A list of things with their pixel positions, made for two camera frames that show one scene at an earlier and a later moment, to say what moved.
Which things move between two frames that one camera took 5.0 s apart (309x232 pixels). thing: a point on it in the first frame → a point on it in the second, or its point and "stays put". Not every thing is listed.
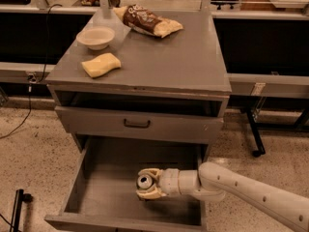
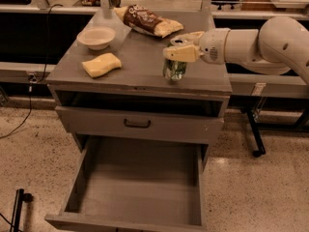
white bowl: [96, 38] stays put
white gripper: [169, 181] → [212, 46]
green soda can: [145, 182] → [173, 70]
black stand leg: [20, 197] stays put
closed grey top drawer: [140, 126] stays put
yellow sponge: [100, 64] stays put
